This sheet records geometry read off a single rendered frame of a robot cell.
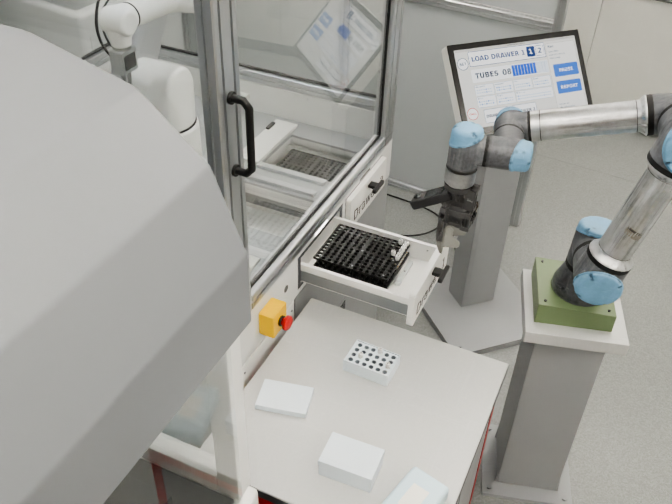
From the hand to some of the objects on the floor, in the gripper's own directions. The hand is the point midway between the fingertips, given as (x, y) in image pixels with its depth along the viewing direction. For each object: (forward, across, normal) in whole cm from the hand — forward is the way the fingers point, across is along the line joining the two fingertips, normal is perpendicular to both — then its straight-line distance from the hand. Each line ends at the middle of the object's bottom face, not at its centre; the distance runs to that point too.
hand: (440, 244), depth 198 cm
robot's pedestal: (+100, +21, -37) cm, 108 cm away
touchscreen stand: (+100, +92, +2) cm, 136 cm away
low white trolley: (+100, -41, +3) cm, 108 cm away
